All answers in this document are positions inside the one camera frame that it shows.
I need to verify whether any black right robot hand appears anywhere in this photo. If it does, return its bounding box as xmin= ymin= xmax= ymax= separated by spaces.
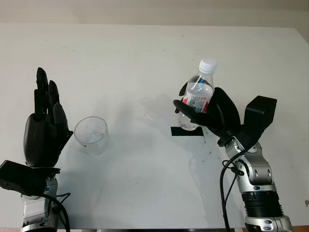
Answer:
xmin=173 ymin=80 xmax=241 ymax=146

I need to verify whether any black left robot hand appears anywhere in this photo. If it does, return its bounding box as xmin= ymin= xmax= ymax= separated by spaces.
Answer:
xmin=24 ymin=67 xmax=74 ymax=168

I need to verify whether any clear plastic water bottle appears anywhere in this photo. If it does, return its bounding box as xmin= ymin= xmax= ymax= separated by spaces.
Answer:
xmin=178 ymin=58 xmax=217 ymax=131

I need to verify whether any clear plastic cup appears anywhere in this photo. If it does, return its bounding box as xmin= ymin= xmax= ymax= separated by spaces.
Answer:
xmin=73 ymin=116 xmax=110 ymax=157

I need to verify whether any black tape strip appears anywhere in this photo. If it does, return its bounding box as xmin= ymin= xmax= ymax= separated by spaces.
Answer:
xmin=170 ymin=126 xmax=204 ymax=137

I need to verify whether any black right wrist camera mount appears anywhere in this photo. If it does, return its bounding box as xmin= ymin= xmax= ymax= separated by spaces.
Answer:
xmin=233 ymin=95 xmax=277 ymax=148

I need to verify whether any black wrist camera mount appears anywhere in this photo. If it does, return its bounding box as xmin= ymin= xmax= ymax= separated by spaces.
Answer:
xmin=0 ymin=159 xmax=61 ymax=196
xmin=233 ymin=95 xmax=277 ymax=148

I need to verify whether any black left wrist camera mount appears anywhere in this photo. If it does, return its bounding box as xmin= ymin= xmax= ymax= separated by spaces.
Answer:
xmin=0 ymin=159 xmax=61 ymax=196

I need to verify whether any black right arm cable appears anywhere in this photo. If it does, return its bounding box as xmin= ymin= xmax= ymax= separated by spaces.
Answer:
xmin=219 ymin=142 xmax=254 ymax=230

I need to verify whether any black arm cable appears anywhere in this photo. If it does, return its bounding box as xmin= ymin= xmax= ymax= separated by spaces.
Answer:
xmin=41 ymin=192 xmax=71 ymax=230
xmin=219 ymin=142 xmax=254 ymax=230

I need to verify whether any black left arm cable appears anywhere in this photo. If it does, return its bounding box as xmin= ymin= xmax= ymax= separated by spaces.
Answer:
xmin=41 ymin=192 xmax=71 ymax=230

